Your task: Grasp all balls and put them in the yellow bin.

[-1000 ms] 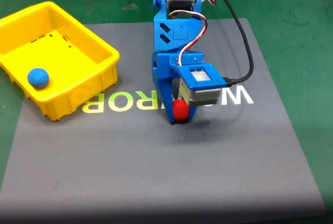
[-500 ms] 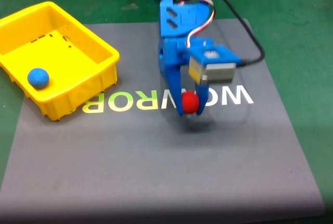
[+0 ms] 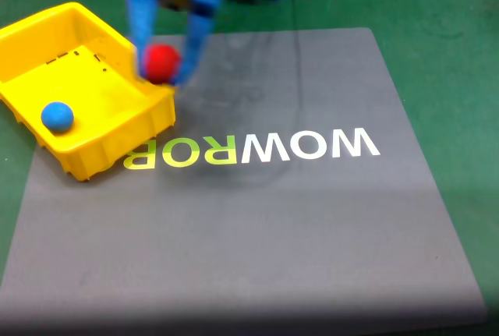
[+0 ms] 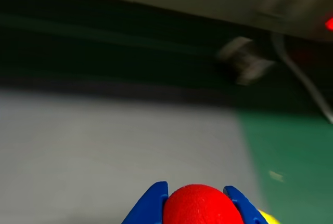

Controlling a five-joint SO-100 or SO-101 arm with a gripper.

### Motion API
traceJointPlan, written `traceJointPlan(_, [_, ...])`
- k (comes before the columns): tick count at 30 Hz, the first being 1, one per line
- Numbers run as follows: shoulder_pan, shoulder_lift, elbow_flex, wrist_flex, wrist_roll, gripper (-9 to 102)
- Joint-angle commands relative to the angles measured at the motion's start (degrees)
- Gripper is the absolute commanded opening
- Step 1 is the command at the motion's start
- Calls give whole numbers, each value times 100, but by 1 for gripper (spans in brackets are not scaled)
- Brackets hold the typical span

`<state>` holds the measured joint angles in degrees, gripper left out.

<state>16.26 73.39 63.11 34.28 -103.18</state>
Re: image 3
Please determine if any grey mat with printed letters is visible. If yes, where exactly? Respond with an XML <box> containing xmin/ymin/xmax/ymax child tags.
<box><xmin>0</xmin><ymin>27</ymin><xmax>489</xmax><ymax>336</ymax></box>

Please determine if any blue ball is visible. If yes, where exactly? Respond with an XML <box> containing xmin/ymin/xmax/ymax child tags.
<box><xmin>40</xmin><ymin>101</ymin><xmax>76</xmax><ymax>135</ymax></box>

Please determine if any red ball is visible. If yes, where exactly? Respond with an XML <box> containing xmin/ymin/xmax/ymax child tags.
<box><xmin>143</xmin><ymin>42</ymin><xmax>182</xmax><ymax>85</ymax></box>

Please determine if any yellow plastic bin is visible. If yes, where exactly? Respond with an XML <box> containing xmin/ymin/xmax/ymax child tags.
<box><xmin>0</xmin><ymin>1</ymin><xmax>177</xmax><ymax>184</ymax></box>

